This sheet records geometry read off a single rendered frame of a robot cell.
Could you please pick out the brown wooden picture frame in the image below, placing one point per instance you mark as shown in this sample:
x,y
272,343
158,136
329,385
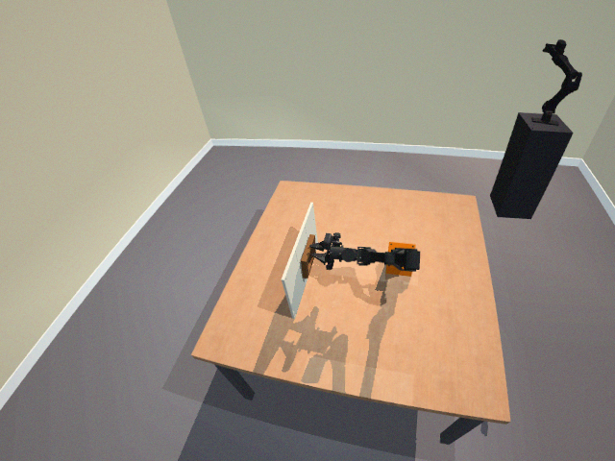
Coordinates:
x,y
307,258

